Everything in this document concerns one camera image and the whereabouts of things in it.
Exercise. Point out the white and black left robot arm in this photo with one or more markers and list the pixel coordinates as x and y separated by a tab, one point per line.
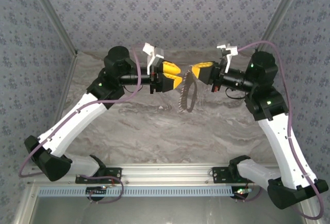
69	123

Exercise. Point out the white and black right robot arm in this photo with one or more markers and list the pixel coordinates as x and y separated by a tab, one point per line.
278	141

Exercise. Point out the right base circuit board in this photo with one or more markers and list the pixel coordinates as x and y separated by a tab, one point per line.
242	192

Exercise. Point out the base circuit board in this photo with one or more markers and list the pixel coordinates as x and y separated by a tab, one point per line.
242	192
96	191

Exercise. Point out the grey metal tray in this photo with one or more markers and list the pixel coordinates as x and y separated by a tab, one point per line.
154	211

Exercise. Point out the left base circuit board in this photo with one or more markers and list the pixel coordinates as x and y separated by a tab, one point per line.
96	191

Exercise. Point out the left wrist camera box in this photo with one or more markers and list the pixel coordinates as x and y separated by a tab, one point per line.
159	53

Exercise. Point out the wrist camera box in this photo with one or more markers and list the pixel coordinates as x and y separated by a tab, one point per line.
159	53
221	47

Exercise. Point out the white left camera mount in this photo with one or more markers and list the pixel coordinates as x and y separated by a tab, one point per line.
150	64

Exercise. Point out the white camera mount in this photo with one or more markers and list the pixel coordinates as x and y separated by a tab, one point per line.
150	64
233	51

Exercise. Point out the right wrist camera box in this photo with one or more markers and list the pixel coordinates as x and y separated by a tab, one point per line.
221	47

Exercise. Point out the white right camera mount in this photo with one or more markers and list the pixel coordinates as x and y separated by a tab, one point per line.
233	51

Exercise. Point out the aluminium table side rail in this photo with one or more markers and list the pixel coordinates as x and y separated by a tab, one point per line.
67	87

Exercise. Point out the aluminium frame post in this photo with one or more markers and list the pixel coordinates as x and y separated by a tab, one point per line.
283	7
51	15

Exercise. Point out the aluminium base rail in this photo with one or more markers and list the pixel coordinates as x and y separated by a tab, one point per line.
167	175

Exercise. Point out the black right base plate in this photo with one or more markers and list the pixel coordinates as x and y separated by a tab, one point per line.
219	175

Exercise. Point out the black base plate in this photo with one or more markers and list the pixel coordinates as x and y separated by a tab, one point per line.
113	173
219	175

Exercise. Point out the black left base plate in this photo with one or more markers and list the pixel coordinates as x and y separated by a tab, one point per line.
113	173

